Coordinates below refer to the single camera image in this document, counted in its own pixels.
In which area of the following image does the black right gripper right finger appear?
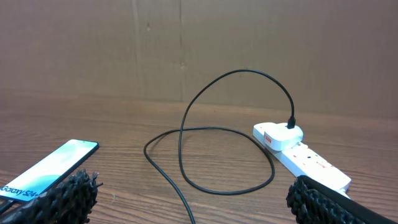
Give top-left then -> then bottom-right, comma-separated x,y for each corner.
286,175 -> 397,224

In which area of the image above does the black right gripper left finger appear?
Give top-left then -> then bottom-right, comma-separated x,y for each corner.
1,170 -> 102,224

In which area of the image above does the blue Galaxy S24 smartphone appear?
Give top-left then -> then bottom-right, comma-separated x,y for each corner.
1,139 -> 99,202

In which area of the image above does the black USB charging cable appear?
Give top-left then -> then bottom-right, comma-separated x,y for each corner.
0,68 -> 297,224

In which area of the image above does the white charger plug adapter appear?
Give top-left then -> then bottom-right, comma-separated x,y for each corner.
262,123 -> 303,151

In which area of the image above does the white power strip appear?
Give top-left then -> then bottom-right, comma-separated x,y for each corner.
253,123 -> 351,197

